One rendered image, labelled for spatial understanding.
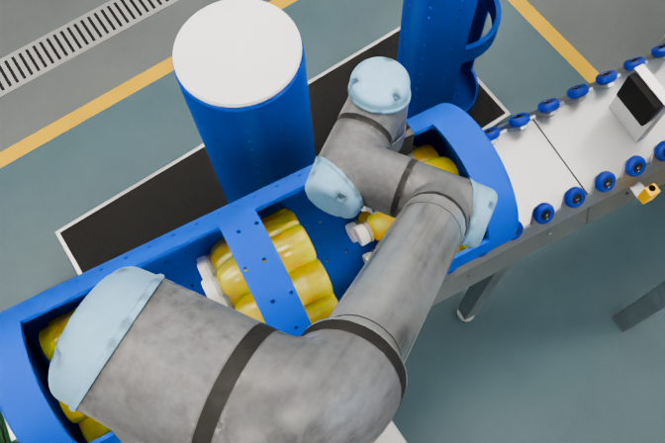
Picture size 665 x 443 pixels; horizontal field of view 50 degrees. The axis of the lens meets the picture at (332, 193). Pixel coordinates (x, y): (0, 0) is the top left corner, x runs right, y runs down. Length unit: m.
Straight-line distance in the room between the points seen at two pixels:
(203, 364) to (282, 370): 0.05
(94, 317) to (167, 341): 0.06
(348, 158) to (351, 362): 0.36
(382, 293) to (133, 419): 0.23
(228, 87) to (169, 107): 1.25
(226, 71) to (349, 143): 0.72
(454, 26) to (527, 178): 0.58
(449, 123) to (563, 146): 0.43
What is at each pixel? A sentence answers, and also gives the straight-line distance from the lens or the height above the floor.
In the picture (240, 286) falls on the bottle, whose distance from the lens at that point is 1.18.
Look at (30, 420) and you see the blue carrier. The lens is 1.19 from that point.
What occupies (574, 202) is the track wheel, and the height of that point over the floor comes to 0.96.
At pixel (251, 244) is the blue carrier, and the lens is 1.13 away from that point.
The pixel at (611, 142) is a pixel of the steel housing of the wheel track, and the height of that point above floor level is 0.93.
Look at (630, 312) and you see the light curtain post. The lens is 2.38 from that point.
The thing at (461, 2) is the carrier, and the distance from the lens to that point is 1.88.
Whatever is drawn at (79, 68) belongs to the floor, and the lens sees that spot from 2.94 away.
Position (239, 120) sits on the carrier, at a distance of 1.52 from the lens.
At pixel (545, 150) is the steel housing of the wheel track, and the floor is 0.93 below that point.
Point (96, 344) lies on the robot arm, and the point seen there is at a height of 1.80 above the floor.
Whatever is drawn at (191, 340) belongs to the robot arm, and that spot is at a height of 1.81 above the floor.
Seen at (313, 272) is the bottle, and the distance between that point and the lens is 1.21.
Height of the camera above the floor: 2.29
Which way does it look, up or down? 67 degrees down
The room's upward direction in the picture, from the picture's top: 4 degrees counter-clockwise
